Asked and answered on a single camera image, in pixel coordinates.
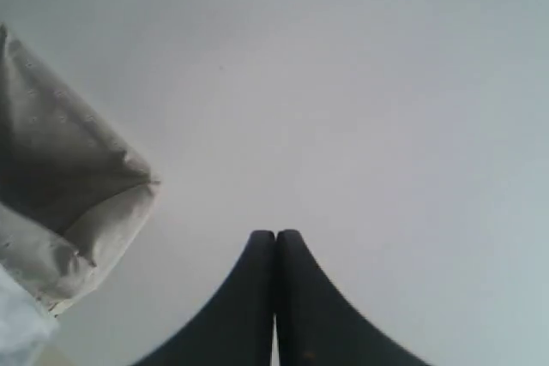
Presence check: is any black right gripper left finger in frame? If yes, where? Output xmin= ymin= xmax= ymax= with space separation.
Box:
xmin=138 ymin=231 xmax=275 ymax=366

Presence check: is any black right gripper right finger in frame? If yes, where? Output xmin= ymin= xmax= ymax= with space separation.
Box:
xmin=274 ymin=230 xmax=425 ymax=366

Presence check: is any white t-shirt with red lettering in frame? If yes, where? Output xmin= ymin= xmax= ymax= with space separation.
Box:
xmin=0 ymin=267 xmax=59 ymax=366

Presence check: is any white cloth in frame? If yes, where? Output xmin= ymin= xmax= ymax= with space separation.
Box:
xmin=1 ymin=27 xmax=160 ymax=315

